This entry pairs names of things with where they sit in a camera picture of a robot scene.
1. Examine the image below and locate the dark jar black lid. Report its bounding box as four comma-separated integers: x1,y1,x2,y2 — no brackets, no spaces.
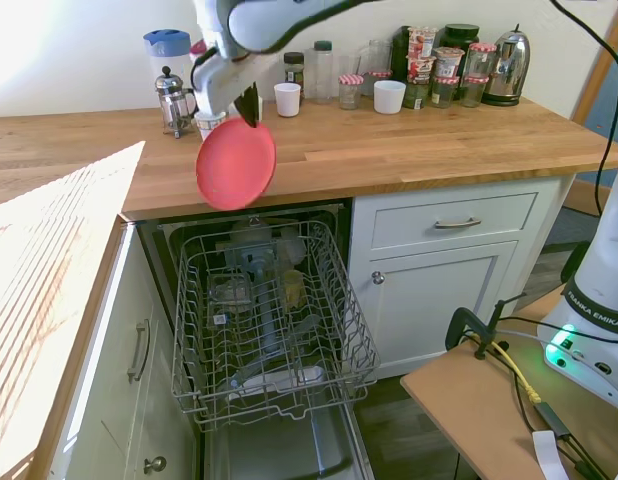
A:
282,51,307,99

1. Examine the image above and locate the red round plate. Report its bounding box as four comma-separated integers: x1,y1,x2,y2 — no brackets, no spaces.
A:
195,116,278,212

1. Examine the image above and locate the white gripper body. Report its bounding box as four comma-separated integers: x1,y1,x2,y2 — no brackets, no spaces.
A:
193,53,265,117

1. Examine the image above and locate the grey wire dishwasher rack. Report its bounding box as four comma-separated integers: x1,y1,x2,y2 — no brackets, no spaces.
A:
169,219,382,434

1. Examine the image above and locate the glass jar red checked lid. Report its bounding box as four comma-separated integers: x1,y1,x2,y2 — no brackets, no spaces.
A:
430,75,461,110
468,41,498,79
362,69,394,97
460,74,491,109
337,73,366,112

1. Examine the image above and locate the glass French press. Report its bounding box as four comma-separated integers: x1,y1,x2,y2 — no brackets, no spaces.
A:
154,65,198,140

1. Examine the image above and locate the white paper strip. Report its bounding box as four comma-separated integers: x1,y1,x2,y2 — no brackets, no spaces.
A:
531,429,571,480

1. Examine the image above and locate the clear drinking glass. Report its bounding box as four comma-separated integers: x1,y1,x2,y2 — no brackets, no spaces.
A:
334,53,363,81

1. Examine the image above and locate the white ceramic ramekin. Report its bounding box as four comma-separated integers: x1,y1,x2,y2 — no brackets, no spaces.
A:
372,79,408,116

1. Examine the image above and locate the silver drawer handle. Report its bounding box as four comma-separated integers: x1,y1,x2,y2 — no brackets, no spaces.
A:
434,215,483,230
126,319,152,384

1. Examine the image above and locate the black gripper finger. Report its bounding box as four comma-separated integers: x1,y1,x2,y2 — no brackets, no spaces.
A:
234,93,255,128
247,81,262,124

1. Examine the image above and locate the clear bottle green lid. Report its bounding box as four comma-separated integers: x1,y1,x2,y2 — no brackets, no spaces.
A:
308,40,336,106

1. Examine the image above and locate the dark green bottle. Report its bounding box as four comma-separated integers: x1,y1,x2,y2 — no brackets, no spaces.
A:
390,25,413,82

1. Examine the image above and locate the clear pitcher light blue lid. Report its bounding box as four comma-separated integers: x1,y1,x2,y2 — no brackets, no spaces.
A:
142,29,192,97

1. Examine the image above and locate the black C clamp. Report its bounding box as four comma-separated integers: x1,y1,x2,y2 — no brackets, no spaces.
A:
445,294,528,362

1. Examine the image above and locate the thin black cable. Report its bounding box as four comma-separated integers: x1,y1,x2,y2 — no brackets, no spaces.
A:
491,313,608,480

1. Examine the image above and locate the stainless steel kettle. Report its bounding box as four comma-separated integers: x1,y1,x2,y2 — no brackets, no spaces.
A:
480,23,533,108

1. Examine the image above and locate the empty clear glass jar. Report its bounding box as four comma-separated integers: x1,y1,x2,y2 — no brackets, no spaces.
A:
368,38,393,74

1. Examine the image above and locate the white handleless cup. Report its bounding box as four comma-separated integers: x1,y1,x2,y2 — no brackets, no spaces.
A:
273,82,303,119

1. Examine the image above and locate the yellow cable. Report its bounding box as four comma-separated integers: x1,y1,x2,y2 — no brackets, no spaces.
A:
490,339,543,404

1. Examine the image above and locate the steel dishwasher door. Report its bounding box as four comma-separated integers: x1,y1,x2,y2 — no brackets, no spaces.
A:
197,393,376,480

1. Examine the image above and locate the black cable adapter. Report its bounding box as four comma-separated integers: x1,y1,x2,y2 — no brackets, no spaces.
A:
535,401,574,442

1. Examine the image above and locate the yellow cup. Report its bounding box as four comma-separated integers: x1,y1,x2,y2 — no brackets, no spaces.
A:
282,269,306,307

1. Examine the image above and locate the green glass jar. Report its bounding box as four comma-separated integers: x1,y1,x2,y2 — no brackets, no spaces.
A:
402,79,431,111

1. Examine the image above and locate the large black tub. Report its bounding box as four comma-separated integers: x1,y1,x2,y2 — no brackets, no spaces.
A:
434,22,483,101

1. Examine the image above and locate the red white yogurt pot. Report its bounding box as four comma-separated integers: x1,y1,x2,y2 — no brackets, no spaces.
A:
407,25,438,59
405,55,437,85

